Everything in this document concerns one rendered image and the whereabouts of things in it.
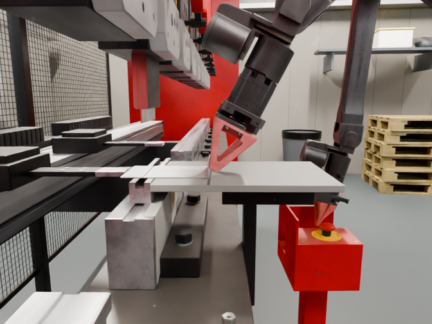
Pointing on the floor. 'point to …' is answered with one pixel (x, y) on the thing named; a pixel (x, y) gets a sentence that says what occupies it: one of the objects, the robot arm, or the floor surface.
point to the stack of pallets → (398, 153)
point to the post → (40, 250)
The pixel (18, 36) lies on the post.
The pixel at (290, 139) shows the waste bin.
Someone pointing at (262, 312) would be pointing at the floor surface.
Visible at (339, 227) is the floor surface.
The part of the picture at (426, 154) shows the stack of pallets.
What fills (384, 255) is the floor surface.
